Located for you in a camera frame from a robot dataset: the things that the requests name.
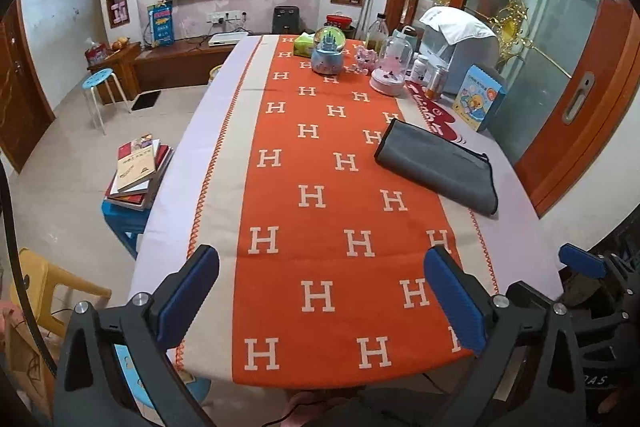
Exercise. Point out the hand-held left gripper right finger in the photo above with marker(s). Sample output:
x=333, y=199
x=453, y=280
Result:
x=455, y=302

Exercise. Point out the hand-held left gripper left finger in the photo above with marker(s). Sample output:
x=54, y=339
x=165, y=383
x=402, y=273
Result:
x=190, y=294

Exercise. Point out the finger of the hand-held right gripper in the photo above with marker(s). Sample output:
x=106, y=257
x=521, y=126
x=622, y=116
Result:
x=582, y=259

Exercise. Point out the grey towel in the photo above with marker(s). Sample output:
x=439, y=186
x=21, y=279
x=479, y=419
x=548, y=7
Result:
x=432, y=159

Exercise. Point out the light blue cartoon stool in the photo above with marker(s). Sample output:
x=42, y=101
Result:
x=195, y=389

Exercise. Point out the blue plastic stool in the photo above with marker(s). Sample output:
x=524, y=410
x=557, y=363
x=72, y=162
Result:
x=122, y=219

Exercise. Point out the stack of books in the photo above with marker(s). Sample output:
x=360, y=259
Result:
x=137, y=169

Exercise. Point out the yellow plastic chair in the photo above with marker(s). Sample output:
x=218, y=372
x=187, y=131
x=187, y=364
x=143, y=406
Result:
x=55, y=282

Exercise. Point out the brown paper bag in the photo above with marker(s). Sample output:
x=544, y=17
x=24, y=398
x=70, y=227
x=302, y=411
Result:
x=27, y=357

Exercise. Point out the orange letter-print tablecloth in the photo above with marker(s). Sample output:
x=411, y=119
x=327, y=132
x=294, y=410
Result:
x=320, y=167

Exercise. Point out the red printed mat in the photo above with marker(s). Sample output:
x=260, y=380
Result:
x=435, y=117

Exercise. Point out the blue children's book box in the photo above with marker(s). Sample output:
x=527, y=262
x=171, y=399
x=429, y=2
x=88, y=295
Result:
x=477, y=99

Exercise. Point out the black floor mat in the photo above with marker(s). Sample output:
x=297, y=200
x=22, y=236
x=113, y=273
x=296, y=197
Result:
x=145, y=101

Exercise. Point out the wood-framed glass sliding door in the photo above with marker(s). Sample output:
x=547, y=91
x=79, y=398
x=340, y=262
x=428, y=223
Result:
x=545, y=57

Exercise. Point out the amber jar with metal lid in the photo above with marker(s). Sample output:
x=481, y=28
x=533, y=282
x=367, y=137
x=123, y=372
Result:
x=437, y=83

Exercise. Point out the wooden television cabinet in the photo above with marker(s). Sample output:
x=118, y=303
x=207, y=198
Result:
x=175, y=64

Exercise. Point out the round blue metal-leg stool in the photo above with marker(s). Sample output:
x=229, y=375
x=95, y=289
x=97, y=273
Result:
x=102, y=79

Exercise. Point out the small wooden side cabinet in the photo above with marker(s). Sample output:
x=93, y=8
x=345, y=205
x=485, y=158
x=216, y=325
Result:
x=117, y=72

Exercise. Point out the white medicine bottle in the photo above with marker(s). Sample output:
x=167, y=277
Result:
x=421, y=69

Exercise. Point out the glass dome with pink base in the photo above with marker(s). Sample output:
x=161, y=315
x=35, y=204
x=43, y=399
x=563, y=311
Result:
x=392, y=67

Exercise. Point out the white appliance with cloth cover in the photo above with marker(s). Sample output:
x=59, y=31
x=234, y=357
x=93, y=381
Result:
x=462, y=44

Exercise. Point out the white set-top box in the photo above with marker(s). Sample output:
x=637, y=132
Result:
x=227, y=39

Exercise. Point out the pink toy figure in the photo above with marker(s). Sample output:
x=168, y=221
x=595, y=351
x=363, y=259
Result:
x=364, y=59

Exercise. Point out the brown wooden door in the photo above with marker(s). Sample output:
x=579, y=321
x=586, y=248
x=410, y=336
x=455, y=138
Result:
x=20, y=97

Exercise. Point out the blue printed carton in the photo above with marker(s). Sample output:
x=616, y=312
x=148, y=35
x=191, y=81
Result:
x=160, y=24

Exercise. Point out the green tissue box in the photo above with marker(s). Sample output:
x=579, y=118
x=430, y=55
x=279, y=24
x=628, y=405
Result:
x=305, y=46

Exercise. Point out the glass bottle with dark cap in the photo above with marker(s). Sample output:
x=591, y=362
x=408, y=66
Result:
x=377, y=34

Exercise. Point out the snow globe with blue castle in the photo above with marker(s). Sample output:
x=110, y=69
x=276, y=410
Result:
x=328, y=52

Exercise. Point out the white wall power outlet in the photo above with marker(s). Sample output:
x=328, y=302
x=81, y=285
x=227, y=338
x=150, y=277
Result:
x=226, y=16

